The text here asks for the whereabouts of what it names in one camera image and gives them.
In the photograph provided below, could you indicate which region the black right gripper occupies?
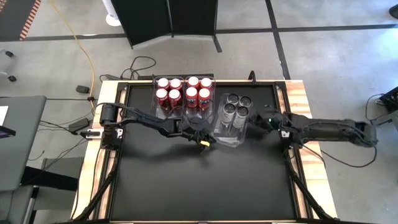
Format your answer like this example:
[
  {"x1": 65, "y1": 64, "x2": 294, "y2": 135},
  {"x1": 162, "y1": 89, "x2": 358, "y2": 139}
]
[{"x1": 251, "y1": 109, "x2": 284, "y2": 134}]

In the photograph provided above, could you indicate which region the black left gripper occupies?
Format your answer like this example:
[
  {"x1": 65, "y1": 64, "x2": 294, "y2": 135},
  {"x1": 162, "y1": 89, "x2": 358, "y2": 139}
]
[{"x1": 182, "y1": 123, "x2": 218, "y2": 155}]

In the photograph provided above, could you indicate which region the clear plastic bin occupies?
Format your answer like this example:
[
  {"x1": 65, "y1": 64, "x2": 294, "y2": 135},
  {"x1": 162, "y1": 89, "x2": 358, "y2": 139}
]
[
  {"x1": 183, "y1": 75, "x2": 216, "y2": 125},
  {"x1": 152, "y1": 75, "x2": 185, "y2": 121},
  {"x1": 210, "y1": 92, "x2": 254, "y2": 149}
]

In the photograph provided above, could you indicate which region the black equipment stand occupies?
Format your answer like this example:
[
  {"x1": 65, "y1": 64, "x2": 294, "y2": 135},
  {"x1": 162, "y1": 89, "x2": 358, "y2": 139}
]
[{"x1": 374, "y1": 86, "x2": 398, "y2": 125}]

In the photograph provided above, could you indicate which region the black folding partition screen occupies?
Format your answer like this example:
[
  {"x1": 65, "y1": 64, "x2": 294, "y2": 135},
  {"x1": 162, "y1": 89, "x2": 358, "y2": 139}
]
[{"x1": 110, "y1": 0, "x2": 223, "y2": 54}]

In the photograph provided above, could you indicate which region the white round stand base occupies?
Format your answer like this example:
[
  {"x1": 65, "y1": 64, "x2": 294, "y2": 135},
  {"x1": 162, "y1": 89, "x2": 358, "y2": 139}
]
[{"x1": 101, "y1": 0, "x2": 123, "y2": 27}]

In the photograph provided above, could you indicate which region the grey desk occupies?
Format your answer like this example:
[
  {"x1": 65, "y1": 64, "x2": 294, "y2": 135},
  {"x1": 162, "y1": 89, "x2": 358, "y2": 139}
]
[{"x1": 0, "y1": 95, "x2": 47, "y2": 192}]

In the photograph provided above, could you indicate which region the white chair base with casters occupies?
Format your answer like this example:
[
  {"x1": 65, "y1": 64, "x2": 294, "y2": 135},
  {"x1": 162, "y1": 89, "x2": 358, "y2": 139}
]
[{"x1": 0, "y1": 48, "x2": 17, "y2": 83}]

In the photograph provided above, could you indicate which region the black mat with orange stripes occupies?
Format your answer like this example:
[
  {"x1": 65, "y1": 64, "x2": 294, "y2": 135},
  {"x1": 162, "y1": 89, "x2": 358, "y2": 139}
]
[{"x1": 0, "y1": 0, "x2": 43, "y2": 41}]

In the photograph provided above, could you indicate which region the black floor cable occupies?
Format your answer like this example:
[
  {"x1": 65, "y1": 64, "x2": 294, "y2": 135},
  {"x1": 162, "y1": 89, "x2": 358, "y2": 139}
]
[
  {"x1": 119, "y1": 55, "x2": 157, "y2": 80},
  {"x1": 320, "y1": 146, "x2": 379, "y2": 169}
]

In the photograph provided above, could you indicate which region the yellow cable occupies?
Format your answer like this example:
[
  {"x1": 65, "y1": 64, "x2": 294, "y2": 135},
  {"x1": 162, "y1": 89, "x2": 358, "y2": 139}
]
[{"x1": 48, "y1": 0, "x2": 96, "y2": 108}]

